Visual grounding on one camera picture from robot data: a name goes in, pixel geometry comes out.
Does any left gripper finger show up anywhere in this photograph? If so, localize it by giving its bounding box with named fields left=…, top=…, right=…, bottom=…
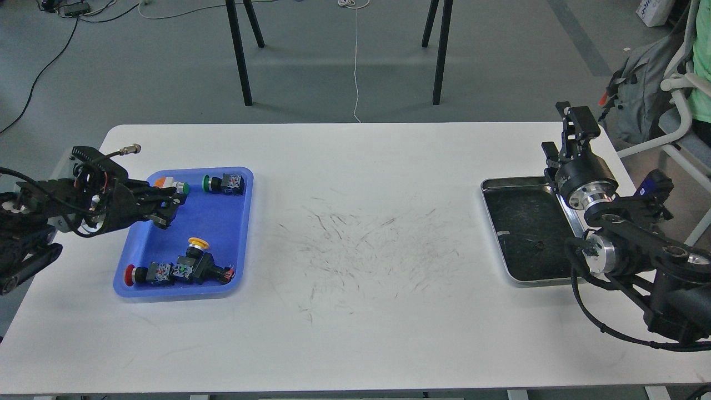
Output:
left=144, top=206, right=179, bottom=229
left=146, top=186, right=188, bottom=208

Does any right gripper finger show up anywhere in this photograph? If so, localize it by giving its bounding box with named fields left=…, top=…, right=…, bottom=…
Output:
left=542, top=141, right=561, bottom=181
left=555, top=101, right=601, bottom=162

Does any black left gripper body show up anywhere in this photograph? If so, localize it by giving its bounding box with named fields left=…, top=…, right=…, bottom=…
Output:
left=73, top=147, right=148, bottom=237

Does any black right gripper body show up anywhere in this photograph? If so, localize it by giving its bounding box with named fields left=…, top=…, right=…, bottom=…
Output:
left=555, top=156, right=619, bottom=210

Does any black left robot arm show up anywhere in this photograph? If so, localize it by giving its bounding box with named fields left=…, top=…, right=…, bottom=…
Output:
left=1, top=144, right=189, bottom=294

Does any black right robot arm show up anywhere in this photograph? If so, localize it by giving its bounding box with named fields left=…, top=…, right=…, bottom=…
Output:
left=542, top=102, right=710, bottom=352

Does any orange white push button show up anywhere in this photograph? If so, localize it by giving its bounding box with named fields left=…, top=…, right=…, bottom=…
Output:
left=153, top=176, right=190, bottom=195

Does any blue plastic tray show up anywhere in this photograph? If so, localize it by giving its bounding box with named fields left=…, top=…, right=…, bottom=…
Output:
left=113, top=167, right=254, bottom=301

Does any grey backpack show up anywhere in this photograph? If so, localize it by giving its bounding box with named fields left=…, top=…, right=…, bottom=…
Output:
left=598, top=33, right=684, bottom=149

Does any metal tray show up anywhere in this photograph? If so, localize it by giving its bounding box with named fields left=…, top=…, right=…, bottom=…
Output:
left=480, top=176, right=587, bottom=288

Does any white chair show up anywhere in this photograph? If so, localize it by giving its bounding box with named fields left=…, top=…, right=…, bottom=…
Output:
left=617, top=0, right=711, bottom=245

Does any person in green shirt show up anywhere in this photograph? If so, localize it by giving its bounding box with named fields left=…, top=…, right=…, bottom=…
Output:
left=688, top=1, right=710, bottom=146

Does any white cardboard box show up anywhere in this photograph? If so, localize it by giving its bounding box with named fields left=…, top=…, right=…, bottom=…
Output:
left=635, top=0, right=675, bottom=27

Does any black right table leg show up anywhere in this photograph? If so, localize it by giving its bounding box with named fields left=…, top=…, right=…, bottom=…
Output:
left=421, top=1, right=454, bottom=106

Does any black table leg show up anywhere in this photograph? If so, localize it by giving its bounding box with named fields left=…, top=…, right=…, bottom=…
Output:
left=421, top=1, right=454, bottom=106
left=224, top=1, right=265, bottom=107

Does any black left table leg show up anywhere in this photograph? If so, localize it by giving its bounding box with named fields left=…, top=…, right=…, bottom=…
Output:
left=224, top=1, right=265, bottom=107

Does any red push button switch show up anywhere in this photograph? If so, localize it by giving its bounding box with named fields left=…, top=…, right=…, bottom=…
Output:
left=123, top=262, right=175, bottom=287

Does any yellow push button switch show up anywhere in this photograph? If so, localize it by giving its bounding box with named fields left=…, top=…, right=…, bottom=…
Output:
left=171, top=237, right=236, bottom=284

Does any green push button switch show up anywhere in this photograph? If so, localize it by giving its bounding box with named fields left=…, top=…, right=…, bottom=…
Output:
left=201, top=174, right=246, bottom=197

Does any black floor cable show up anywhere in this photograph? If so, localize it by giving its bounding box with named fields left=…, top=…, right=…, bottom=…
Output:
left=0, top=0, right=139, bottom=135

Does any white hanging cord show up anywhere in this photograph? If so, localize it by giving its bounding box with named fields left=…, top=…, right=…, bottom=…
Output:
left=337, top=0, right=370, bottom=123

